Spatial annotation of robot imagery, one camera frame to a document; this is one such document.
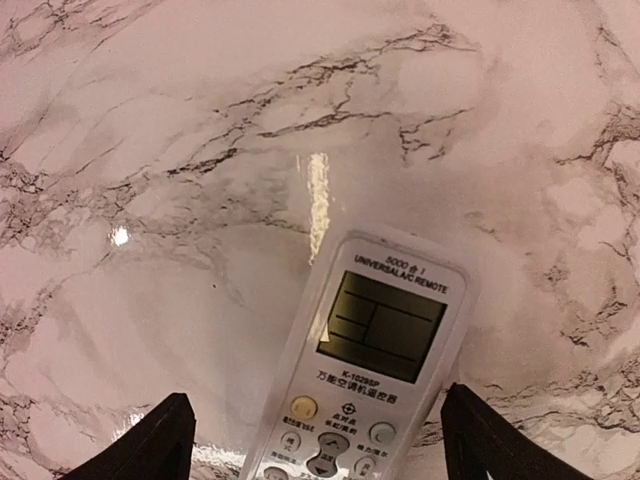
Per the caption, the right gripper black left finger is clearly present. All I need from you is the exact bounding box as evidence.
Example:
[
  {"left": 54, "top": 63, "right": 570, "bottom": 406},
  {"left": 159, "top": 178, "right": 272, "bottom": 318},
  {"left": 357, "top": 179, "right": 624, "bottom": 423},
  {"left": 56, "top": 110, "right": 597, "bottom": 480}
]
[{"left": 64, "top": 393, "right": 195, "bottom": 480}]

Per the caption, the white air conditioner remote control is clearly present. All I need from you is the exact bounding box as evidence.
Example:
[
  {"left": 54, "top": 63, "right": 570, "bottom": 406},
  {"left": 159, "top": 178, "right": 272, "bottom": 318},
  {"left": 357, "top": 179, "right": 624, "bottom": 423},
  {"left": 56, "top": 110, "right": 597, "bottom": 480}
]
[{"left": 240, "top": 227, "right": 478, "bottom": 479}]

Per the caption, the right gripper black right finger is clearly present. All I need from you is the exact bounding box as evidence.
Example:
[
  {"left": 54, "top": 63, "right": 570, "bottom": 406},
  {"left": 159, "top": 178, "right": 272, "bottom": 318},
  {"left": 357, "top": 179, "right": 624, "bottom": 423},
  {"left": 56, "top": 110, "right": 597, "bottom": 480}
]
[{"left": 440, "top": 383, "right": 589, "bottom": 480}]

